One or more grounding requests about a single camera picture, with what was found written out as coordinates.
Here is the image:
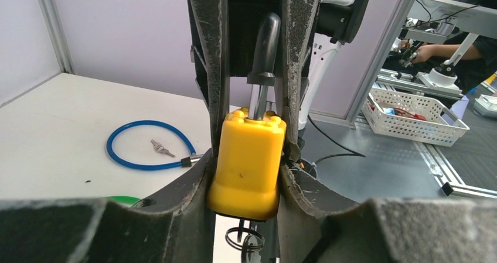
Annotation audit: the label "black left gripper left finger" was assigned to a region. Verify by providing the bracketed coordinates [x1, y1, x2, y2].
[1, 150, 217, 262]

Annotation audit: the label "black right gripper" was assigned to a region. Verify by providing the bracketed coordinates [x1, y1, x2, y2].
[188, 0, 320, 161]

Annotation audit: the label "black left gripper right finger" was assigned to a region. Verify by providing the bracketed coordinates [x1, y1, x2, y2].
[277, 165, 496, 262]

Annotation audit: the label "green cable lock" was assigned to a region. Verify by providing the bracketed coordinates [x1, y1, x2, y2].
[105, 196, 141, 207]

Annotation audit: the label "blue cable lock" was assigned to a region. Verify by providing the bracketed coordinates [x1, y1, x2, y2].
[105, 120, 205, 172]

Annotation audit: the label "yellow tag padlock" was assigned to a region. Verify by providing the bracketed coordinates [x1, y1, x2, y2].
[206, 13, 287, 221]

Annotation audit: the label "blue lock silver keys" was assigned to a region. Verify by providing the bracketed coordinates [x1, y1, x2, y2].
[151, 139, 176, 158]

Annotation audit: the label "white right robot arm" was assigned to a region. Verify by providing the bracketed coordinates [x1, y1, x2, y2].
[187, 0, 369, 160]

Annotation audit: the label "white plastic basket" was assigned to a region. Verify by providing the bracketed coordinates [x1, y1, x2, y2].
[362, 87, 469, 147]

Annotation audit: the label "yellow padlock key ring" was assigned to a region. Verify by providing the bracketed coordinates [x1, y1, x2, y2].
[225, 219, 265, 263]

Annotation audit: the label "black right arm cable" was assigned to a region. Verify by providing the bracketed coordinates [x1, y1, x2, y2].
[304, 114, 366, 169]

